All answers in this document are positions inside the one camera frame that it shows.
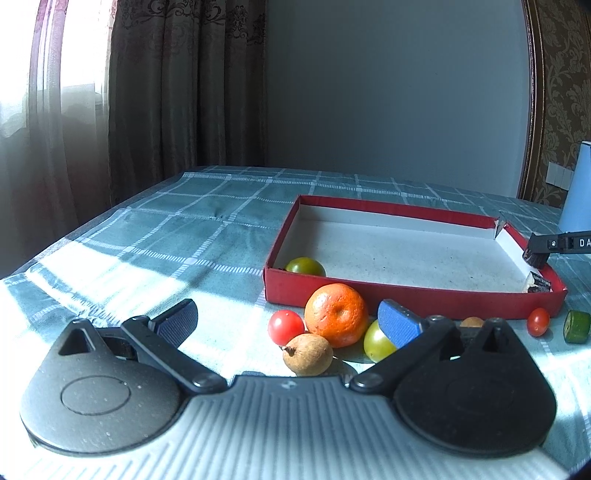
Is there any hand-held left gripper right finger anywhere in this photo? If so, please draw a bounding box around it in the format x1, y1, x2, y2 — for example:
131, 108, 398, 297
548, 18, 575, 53
349, 298, 525, 394

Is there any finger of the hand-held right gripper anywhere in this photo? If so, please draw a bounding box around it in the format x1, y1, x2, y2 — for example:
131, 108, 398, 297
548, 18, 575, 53
523, 232, 591, 271

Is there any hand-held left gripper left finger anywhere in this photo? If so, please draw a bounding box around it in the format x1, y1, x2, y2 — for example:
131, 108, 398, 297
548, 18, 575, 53
58, 298, 228, 396

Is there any yellow-green round fruit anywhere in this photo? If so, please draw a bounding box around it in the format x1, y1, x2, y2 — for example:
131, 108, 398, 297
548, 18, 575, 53
363, 319, 399, 363

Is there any red cardboard box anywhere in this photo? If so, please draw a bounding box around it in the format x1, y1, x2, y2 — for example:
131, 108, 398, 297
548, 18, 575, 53
263, 194, 568, 320

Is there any dark crumpled wrapper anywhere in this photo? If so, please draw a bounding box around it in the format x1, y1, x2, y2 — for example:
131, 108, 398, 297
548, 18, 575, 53
523, 271, 553, 294

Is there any red cherry tomato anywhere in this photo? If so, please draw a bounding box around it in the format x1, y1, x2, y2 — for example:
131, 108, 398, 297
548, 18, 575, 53
527, 307, 550, 337
268, 309, 306, 346

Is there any orange mandarin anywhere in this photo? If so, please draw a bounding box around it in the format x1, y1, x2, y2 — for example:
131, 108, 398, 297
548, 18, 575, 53
304, 283, 369, 349

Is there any pale blue container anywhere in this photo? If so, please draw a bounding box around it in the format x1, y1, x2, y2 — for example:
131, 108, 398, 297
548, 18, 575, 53
558, 141, 591, 235

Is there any green cucumber piece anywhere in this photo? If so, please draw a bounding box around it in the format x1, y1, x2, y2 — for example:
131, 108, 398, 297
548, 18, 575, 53
564, 310, 591, 344

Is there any teal checked blanket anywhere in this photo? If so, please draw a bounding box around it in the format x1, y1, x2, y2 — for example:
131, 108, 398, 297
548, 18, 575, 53
0, 166, 591, 464

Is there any green tomato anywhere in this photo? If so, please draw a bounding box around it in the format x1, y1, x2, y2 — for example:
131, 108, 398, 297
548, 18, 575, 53
285, 257, 327, 278

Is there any sheer white curtain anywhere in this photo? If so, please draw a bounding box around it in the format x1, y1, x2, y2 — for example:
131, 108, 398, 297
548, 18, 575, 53
0, 0, 114, 278

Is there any brown patterned curtain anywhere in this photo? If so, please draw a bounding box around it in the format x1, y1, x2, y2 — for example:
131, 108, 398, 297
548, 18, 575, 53
108, 0, 267, 206

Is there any white wall switch panel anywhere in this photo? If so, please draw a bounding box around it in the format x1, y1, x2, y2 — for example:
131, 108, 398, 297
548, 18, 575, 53
546, 161, 574, 188

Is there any dark wooden frame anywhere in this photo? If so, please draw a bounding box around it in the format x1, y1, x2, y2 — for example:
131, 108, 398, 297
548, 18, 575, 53
516, 0, 548, 202

